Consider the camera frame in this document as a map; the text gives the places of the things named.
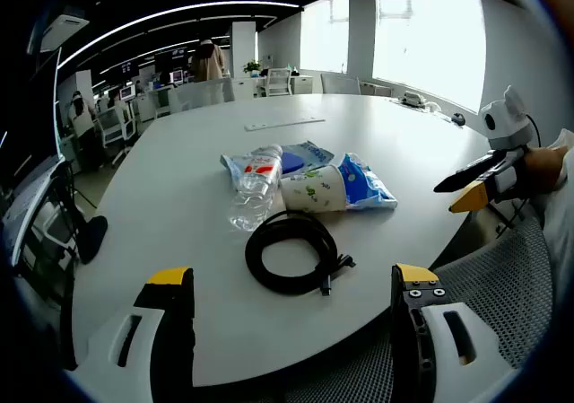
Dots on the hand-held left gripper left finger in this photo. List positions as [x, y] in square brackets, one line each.
[172, 331]

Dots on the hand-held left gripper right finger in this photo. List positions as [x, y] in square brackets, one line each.
[412, 331]

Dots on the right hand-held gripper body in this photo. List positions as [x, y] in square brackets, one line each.
[507, 125]

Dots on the blue tissue pack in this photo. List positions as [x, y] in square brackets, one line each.
[365, 185]

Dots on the white paper cup green print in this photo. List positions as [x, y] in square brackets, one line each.
[314, 190]

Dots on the large blue snack bag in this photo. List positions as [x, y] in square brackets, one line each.
[311, 154]

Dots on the clear plastic water bottle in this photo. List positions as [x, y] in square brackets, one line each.
[255, 183]

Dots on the person's right hand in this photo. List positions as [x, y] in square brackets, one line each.
[542, 167]

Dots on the black computer mouse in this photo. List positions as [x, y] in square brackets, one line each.
[458, 118]

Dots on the person's white jacket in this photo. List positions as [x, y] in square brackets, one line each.
[560, 241]

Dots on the dark blue chair headrest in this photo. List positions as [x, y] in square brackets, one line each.
[93, 239]

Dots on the translucent chair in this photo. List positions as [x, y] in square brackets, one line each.
[202, 93]
[341, 84]

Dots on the white office chair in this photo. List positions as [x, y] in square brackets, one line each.
[116, 127]
[278, 82]

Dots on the green potted plant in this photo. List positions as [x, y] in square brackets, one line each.
[252, 66]

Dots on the large display screen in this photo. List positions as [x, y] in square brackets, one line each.
[36, 107]

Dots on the ceiling air conditioner unit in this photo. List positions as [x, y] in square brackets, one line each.
[60, 30]

